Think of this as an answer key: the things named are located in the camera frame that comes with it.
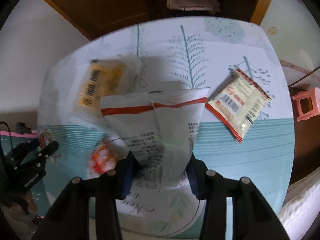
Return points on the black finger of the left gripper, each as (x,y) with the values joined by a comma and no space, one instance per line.
(46,152)

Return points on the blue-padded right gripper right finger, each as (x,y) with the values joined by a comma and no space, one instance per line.
(196,173)

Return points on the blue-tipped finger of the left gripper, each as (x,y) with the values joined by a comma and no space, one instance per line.
(23,149)

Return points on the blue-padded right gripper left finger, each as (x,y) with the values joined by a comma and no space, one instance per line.
(127,170)

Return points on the red candy packet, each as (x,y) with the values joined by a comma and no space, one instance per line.
(104,156)

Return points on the white red-striped snack bag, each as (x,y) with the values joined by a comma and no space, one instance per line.
(160,129)

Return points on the cream Lipo biscuit packet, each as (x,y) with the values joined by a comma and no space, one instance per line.
(239,104)

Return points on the small red snack packet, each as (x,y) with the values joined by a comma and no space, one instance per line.
(45,137)

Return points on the yellow cracker pack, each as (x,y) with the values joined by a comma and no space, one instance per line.
(106,77)

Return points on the white checked bedding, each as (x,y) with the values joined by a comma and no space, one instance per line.
(301,206)

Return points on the pink plastic stool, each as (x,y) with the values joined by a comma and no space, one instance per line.
(307,103)

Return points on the wooden shelf unit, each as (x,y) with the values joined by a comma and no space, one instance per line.
(95,18)

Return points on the green chalkboard pink frame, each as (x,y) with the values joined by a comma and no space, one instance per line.
(15,139)

